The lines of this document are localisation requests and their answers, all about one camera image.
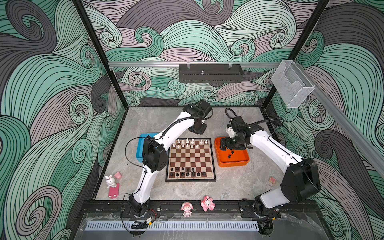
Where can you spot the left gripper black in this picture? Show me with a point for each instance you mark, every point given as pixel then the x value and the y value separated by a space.
pixel 201 131

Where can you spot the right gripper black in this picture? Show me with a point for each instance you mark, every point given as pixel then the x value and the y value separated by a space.
pixel 228 144

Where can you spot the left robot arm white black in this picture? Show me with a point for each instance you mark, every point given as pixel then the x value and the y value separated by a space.
pixel 155 157

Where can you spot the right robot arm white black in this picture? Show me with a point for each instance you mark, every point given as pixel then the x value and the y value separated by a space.
pixel 301 176

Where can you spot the orange plastic tray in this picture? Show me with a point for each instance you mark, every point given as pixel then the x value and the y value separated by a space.
pixel 230 158

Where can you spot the folding chessboard brown cream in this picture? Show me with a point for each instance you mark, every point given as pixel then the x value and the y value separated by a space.
pixel 191 160

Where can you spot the small pink block right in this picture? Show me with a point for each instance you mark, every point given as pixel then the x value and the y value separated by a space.
pixel 272 180

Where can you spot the blue plastic tray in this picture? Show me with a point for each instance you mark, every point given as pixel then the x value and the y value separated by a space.
pixel 140 147

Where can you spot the pink pig plush figurine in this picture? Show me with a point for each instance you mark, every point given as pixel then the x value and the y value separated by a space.
pixel 207 203

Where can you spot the pink hooded doll figurine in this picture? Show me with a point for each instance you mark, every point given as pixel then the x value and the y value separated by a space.
pixel 187 208

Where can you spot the small pink cube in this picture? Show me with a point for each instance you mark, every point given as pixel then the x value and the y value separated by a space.
pixel 118 175

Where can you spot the white bunny figurine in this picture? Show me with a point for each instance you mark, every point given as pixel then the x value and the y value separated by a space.
pixel 110 181

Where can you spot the pink flat phone toy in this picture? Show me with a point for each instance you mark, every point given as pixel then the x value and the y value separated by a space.
pixel 114 191

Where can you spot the black perforated wall shelf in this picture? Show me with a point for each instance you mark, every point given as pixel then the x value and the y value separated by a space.
pixel 212 74

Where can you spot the clear acrylic wall holder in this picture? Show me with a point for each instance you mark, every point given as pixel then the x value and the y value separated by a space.
pixel 292 83

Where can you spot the aluminium rail back wall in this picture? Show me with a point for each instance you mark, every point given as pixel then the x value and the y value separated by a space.
pixel 152 64

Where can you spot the aluminium rail wall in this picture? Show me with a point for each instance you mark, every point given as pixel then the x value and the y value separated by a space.
pixel 152 64
pixel 355 109

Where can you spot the white slotted cable duct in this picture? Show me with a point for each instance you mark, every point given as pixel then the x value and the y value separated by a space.
pixel 175 226

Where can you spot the aluminium rail right wall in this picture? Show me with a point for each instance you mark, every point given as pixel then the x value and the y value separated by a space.
pixel 355 109

